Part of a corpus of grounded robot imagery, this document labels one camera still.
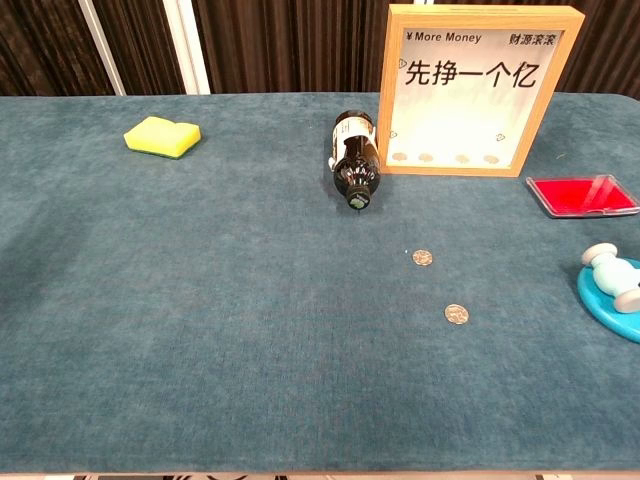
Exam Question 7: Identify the dark glass bottle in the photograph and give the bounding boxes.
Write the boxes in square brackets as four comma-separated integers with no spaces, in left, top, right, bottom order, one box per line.
[327,110,383,211]

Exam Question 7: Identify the teal tablecloth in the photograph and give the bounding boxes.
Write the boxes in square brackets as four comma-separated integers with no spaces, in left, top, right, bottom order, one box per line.
[0,92,640,474]

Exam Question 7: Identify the yellow sponge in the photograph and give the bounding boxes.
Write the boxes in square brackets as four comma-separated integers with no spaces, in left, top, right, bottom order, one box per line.
[123,115,202,160]

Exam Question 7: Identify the dark pleated curtain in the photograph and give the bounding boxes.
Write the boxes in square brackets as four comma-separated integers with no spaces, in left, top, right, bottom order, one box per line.
[0,0,640,99]

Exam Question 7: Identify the red ink pad case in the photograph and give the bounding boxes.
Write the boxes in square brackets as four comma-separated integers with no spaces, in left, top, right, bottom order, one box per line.
[524,173,640,219]

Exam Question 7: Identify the blue round plate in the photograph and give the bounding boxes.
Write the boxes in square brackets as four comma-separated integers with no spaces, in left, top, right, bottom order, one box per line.
[576,258,640,345]

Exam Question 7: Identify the light blue toy roller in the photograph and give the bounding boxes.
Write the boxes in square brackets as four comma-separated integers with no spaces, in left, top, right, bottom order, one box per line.
[580,242,640,315]

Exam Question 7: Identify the wooden framed money box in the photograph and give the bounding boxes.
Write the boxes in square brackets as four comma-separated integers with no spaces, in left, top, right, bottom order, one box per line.
[377,3,586,179]

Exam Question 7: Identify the wide white partition post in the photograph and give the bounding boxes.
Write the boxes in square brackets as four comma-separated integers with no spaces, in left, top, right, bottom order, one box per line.
[162,0,212,95]

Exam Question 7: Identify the thin grey partition post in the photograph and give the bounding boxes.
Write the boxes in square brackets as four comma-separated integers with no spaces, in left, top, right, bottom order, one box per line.
[77,0,127,96]

